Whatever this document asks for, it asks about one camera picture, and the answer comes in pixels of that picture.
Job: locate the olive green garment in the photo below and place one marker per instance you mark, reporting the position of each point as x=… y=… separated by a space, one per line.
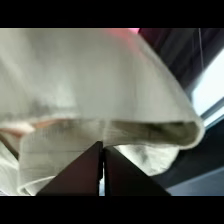
x=83 y=76

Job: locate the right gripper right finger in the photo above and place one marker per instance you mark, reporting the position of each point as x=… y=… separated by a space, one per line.
x=126 y=176

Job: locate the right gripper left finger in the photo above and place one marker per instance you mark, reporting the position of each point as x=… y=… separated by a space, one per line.
x=80 y=176

